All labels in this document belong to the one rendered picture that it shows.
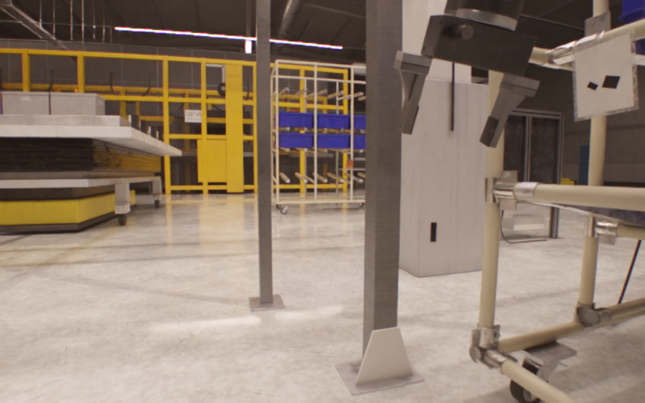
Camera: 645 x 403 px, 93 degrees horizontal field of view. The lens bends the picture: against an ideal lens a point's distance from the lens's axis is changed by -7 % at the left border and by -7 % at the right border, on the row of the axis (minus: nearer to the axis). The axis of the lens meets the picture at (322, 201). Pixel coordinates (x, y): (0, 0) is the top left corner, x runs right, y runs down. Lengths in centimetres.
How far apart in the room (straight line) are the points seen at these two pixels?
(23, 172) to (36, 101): 474
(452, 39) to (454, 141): 120
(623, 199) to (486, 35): 26
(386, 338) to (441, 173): 96
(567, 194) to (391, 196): 33
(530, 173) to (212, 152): 656
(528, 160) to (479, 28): 219
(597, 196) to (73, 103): 763
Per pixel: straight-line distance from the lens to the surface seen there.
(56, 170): 315
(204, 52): 1384
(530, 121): 267
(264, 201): 117
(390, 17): 79
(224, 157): 788
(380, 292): 76
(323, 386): 84
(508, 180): 65
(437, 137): 159
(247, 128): 986
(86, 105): 762
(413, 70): 46
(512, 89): 53
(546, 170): 280
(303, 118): 398
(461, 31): 43
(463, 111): 169
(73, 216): 326
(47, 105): 788
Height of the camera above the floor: 48
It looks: 5 degrees down
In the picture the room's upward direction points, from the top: straight up
